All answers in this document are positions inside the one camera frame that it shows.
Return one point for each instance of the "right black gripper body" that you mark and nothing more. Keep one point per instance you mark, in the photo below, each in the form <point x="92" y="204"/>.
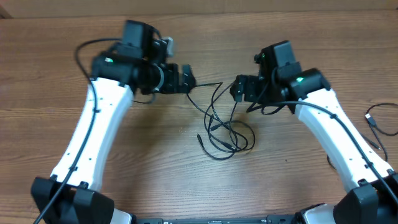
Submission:
<point x="257" y="90"/>

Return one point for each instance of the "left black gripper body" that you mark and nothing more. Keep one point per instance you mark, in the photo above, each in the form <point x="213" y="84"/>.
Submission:
<point x="170" y="84"/>

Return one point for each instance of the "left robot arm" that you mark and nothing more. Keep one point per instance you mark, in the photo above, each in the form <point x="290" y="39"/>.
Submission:
<point x="135" y="61"/>

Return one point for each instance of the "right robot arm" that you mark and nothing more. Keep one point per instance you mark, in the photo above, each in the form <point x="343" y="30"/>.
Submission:
<point x="369" y="181"/>

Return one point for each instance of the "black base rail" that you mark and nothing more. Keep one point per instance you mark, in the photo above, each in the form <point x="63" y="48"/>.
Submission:
<point x="268" y="219"/>

